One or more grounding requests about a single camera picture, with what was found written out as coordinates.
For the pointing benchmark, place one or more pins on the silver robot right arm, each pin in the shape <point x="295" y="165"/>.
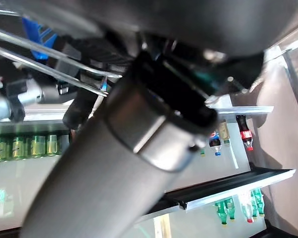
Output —
<point x="29" y="95"/>

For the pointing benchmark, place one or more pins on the Coca-Cola bottle red label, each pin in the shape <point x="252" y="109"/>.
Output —
<point x="245" y="135"/>

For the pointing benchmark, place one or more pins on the clear water bottle red label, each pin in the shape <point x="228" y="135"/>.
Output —
<point x="247" y="209"/>

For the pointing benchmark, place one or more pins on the Pepsi cola bottle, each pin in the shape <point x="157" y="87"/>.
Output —
<point x="214" y="142"/>

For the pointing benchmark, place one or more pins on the silver robot left leg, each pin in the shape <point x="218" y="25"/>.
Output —
<point x="101" y="173"/>

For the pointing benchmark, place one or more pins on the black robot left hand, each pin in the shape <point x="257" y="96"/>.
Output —
<point x="188" y="17"/>

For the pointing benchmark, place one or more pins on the green Sprite bottle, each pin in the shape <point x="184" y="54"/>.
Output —
<point x="254" y="210"/>
<point x="202" y="151"/>
<point x="259" y="200"/>
<point x="230" y="208"/>
<point x="221" y="212"/>

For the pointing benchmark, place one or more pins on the pale yellow drink bottle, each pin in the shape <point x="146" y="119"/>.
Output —
<point x="224" y="131"/>

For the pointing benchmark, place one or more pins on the blue plastic shopping basket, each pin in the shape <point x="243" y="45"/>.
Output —
<point x="39" y="37"/>

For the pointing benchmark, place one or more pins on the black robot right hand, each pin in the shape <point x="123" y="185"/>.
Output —
<point x="79" y="111"/>

